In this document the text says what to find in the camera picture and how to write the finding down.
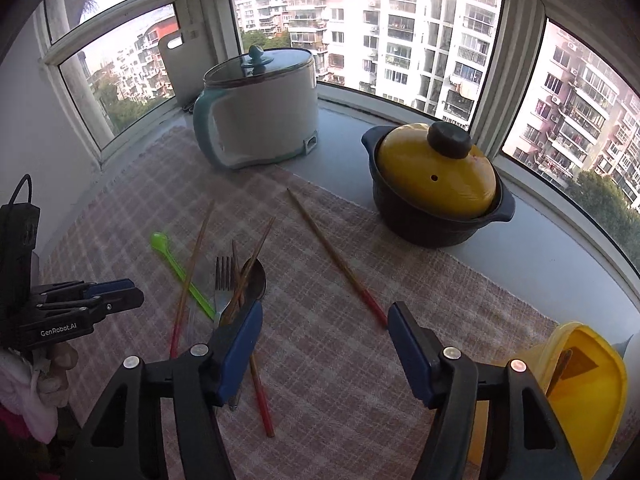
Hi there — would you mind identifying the black cable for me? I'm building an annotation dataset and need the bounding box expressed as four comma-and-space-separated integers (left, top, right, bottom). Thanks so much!
10, 174, 34, 206

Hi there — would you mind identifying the pink checkered cloth mat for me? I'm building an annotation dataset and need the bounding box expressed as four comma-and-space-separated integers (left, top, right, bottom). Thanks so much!
40, 125, 558, 480

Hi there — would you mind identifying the yellow plastic utensil container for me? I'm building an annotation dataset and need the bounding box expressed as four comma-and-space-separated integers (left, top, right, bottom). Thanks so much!
467, 322, 628, 480

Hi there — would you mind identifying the yellow casserole lid black knob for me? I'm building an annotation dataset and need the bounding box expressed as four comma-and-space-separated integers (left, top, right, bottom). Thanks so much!
376, 121, 497, 219

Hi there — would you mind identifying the metal fork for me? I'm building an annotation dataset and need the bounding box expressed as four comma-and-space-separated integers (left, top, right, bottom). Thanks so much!
214, 256, 236, 317

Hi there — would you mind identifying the black casserole pot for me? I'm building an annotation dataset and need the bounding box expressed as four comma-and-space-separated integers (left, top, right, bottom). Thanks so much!
361, 125, 516, 249

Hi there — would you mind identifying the wooden chopstick red end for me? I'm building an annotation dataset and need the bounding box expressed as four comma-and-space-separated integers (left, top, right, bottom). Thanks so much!
286, 188, 389, 329
220, 217, 276, 326
170, 200, 216, 359
231, 240, 275, 438

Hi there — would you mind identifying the glass lid teal knob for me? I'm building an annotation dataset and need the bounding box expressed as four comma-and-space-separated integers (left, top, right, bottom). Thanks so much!
202, 45, 316, 88

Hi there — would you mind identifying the white cutting board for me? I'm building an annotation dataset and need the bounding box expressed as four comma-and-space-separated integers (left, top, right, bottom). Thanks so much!
158, 30, 211, 107

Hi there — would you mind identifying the white electric pot glass lid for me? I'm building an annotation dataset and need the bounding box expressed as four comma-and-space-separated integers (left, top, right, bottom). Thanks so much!
193, 49, 320, 170

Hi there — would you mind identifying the green plastic spoon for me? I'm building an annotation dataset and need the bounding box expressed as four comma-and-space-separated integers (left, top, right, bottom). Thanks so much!
151, 232, 217, 320

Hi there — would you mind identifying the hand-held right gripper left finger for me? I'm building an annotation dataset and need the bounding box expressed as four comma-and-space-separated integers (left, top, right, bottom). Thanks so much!
75, 301, 264, 480

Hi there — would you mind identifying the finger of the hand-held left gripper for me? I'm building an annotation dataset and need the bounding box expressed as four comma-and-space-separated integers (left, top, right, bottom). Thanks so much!
34, 278, 137, 302
37, 288, 145, 318

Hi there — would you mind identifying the white window frame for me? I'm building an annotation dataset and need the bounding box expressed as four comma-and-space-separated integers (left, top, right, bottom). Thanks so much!
32, 0, 640, 311

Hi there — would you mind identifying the person's left hand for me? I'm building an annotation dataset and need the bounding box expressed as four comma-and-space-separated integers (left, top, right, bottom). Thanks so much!
30, 342, 80, 408

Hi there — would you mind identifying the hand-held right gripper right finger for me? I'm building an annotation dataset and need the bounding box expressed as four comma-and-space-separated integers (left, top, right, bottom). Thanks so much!
387, 301, 581, 480

